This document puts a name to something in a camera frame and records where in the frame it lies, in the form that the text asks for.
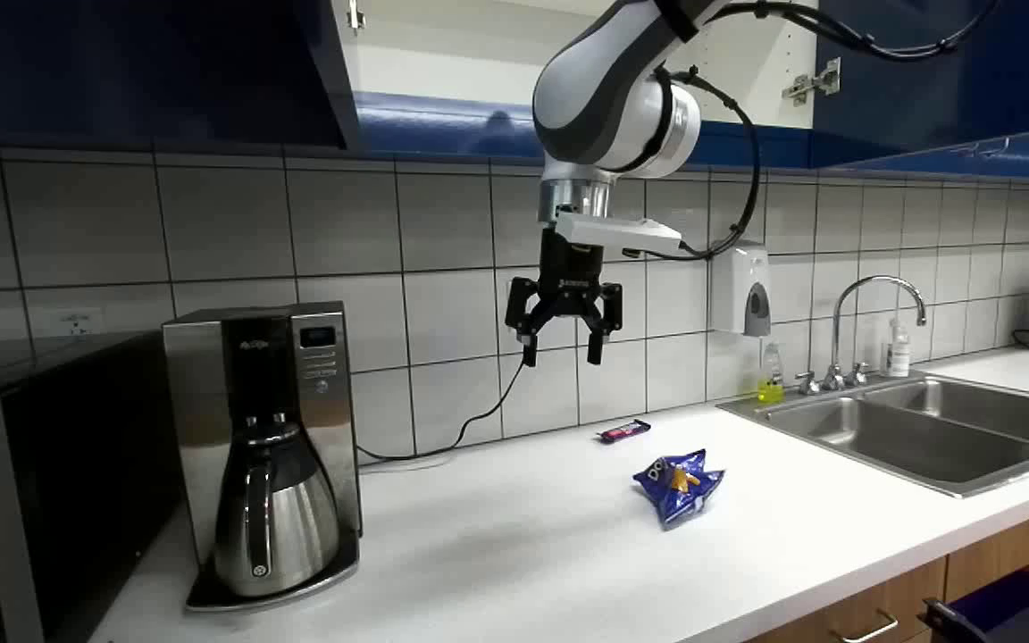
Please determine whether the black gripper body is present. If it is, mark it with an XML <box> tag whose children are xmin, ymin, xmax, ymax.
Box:
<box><xmin>502</xmin><ymin>224</ymin><xmax>625</xmax><ymax>340</ymax></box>

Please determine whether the blue snack packet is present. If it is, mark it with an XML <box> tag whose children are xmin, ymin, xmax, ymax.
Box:
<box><xmin>628</xmin><ymin>446</ymin><xmax>729</xmax><ymax>532</ymax></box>

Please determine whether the open white cabinet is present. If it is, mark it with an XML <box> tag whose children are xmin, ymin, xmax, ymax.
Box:
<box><xmin>328</xmin><ymin>0</ymin><xmax>824</xmax><ymax>172</ymax></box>

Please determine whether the metal cabinet hinge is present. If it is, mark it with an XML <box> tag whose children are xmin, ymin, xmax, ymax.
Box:
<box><xmin>779</xmin><ymin>54</ymin><xmax>846</xmax><ymax>108</ymax></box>

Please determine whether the closed blue cabinet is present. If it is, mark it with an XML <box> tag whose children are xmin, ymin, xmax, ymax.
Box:
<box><xmin>830</xmin><ymin>120</ymin><xmax>1029</xmax><ymax>185</ymax></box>

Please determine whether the blue cabinet door with hinge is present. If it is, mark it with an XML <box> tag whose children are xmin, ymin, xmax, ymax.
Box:
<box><xmin>811</xmin><ymin>0</ymin><xmax>1029</xmax><ymax>172</ymax></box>

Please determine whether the wooden lower cabinet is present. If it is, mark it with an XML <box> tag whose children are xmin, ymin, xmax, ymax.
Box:
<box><xmin>750</xmin><ymin>497</ymin><xmax>1029</xmax><ymax>643</ymax></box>

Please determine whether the dark blue cabinet door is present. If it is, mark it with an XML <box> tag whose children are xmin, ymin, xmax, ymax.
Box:
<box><xmin>0</xmin><ymin>0</ymin><xmax>363</xmax><ymax>157</ymax></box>

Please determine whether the small dark candy bar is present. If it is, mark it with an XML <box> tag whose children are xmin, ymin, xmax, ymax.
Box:
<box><xmin>596</xmin><ymin>414</ymin><xmax>653</xmax><ymax>446</ymax></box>

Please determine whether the yellow dish soap bottle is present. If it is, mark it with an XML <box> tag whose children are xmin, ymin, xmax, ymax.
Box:
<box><xmin>745</xmin><ymin>336</ymin><xmax>788</xmax><ymax>407</ymax></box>

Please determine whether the black steel coffee maker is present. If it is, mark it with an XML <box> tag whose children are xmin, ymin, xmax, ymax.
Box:
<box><xmin>162</xmin><ymin>302</ymin><xmax>363</xmax><ymax>620</ymax></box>

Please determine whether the chrome sink faucet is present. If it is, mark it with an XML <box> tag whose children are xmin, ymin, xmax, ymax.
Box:
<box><xmin>795</xmin><ymin>271</ymin><xmax>931</xmax><ymax>396</ymax></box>

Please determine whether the small white pump bottle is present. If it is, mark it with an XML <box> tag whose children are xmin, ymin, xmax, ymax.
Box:
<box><xmin>885</xmin><ymin>315</ymin><xmax>913</xmax><ymax>383</ymax></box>

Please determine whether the stainless steel carafe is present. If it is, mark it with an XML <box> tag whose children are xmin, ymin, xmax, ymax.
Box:
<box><xmin>207</xmin><ymin>407</ymin><xmax>346</xmax><ymax>602</ymax></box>

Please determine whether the stainless steel double sink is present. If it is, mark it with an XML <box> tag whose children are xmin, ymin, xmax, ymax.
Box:
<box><xmin>721</xmin><ymin>372</ymin><xmax>1029</xmax><ymax>502</ymax></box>

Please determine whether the black microwave oven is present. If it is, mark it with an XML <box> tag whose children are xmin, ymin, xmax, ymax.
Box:
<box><xmin>0</xmin><ymin>334</ymin><xmax>184</xmax><ymax>643</ymax></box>

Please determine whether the dark blue chair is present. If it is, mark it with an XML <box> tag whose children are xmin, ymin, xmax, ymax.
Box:
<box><xmin>918</xmin><ymin>570</ymin><xmax>1029</xmax><ymax>643</ymax></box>

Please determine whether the black power cord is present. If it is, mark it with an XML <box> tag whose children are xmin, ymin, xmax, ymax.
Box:
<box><xmin>353</xmin><ymin>355</ymin><xmax>536</xmax><ymax>464</ymax></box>

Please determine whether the white wall soap dispenser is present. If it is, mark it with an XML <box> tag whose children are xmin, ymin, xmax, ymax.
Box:
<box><xmin>707</xmin><ymin>242</ymin><xmax>774</xmax><ymax>340</ymax></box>

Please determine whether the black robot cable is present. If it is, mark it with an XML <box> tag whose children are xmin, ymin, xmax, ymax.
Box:
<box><xmin>653</xmin><ymin>0</ymin><xmax>1006</xmax><ymax>265</ymax></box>

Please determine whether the metal drawer handle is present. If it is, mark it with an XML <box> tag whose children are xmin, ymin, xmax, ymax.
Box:
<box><xmin>830</xmin><ymin>613</ymin><xmax>905</xmax><ymax>643</ymax></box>

